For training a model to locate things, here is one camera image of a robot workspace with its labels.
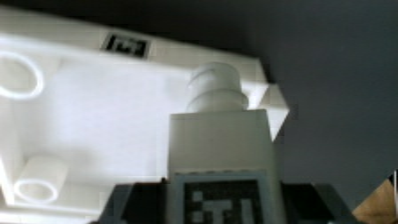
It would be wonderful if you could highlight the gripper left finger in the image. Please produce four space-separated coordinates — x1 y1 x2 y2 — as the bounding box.
88 181 168 224

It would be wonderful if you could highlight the white table leg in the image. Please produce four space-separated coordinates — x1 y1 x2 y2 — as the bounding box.
166 62 289 224

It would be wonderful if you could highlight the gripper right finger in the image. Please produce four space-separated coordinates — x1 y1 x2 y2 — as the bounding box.
283 183 361 224

